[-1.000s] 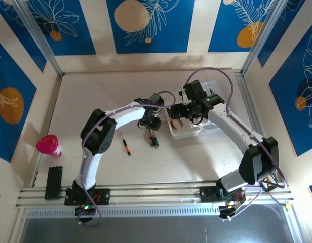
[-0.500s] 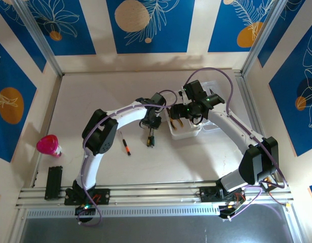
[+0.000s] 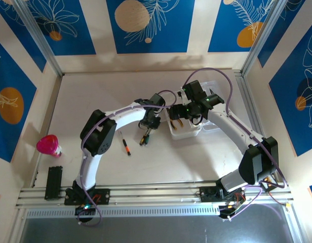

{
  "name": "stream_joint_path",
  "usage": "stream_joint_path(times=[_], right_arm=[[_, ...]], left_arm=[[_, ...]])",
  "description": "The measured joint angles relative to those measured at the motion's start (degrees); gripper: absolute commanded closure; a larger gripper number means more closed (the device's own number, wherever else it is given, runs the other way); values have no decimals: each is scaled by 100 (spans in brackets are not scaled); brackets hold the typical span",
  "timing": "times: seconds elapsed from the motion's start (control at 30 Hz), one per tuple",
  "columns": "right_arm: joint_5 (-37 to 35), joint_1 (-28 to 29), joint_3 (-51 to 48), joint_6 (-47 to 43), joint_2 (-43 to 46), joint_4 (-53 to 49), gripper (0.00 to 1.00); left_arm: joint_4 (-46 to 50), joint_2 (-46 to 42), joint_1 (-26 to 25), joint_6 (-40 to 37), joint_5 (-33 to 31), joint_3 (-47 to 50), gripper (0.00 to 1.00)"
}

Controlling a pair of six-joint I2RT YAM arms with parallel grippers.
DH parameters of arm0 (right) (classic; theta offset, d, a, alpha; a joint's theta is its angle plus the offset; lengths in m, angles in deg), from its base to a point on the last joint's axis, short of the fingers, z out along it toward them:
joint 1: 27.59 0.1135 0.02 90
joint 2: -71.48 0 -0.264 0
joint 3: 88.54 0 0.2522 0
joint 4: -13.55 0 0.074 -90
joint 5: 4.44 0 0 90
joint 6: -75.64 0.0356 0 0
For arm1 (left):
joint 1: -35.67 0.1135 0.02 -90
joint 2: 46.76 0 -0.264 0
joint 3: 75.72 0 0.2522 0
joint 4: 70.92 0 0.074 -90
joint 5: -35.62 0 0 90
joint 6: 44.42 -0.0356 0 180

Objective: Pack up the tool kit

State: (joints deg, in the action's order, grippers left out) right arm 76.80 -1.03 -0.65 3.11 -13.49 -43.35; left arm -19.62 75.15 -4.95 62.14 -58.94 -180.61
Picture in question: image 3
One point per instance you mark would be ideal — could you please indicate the clear plastic tool box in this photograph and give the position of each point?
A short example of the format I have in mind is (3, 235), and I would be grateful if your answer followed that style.
(184, 132)

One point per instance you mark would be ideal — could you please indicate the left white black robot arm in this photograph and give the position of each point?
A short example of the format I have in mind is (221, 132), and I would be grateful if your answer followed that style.
(100, 136)

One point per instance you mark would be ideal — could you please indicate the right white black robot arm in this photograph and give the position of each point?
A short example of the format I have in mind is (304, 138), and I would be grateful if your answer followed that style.
(254, 164)

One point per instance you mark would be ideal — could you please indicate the pink plastic cup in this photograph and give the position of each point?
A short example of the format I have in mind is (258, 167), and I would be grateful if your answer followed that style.
(48, 146)

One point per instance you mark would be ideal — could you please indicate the left black controller box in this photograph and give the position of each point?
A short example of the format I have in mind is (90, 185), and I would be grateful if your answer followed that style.
(85, 209)

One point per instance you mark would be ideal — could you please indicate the black rectangular block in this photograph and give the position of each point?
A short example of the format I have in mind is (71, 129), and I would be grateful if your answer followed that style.
(54, 183)

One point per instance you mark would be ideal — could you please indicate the black orange terminal block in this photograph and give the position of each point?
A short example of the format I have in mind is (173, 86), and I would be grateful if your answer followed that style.
(268, 184)

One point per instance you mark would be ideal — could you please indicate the aluminium side rail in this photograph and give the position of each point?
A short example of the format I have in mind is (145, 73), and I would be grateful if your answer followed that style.
(247, 101)

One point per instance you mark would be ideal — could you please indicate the blue floral wall panel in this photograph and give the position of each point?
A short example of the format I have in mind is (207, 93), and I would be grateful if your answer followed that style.
(290, 88)
(227, 30)
(9, 76)
(166, 38)
(70, 38)

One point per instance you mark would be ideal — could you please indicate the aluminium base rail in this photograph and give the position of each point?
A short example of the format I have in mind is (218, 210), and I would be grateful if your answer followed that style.
(156, 192)

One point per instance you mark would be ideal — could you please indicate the aluminium frame post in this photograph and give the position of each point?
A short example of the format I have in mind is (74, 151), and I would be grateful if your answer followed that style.
(262, 35)
(37, 35)

